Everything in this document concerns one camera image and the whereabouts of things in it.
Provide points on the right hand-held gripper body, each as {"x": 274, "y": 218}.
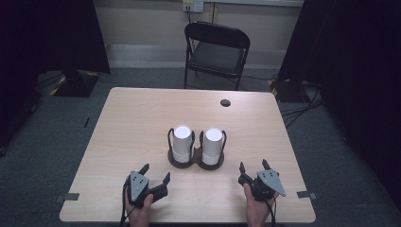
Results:
{"x": 268, "y": 184}

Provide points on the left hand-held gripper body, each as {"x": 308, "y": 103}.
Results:
{"x": 137, "y": 185}

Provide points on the white paper cup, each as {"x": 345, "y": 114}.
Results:
{"x": 212, "y": 146}
{"x": 182, "y": 143}

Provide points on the black double cup holder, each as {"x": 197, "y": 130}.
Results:
{"x": 197, "y": 157}

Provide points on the person's right hand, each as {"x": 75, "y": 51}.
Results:
{"x": 257, "y": 213}

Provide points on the person's left hand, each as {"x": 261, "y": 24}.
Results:
{"x": 140, "y": 217}

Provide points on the grey tape strip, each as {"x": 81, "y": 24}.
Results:
{"x": 306, "y": 195}
{"x": 66, "y": 197}

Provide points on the black stand base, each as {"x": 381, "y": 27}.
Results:
{"x": 285, "y": 90}
{"x": 75, "y": 84}

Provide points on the black folding chair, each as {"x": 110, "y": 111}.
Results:
{"x": 217, "y": 56}

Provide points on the black curtain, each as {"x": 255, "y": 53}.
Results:
{"x": 353, "y": 78}
{"x": 47, "y": 47}

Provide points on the white wall socket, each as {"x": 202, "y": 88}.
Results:
{"x": 193, "y": 5}

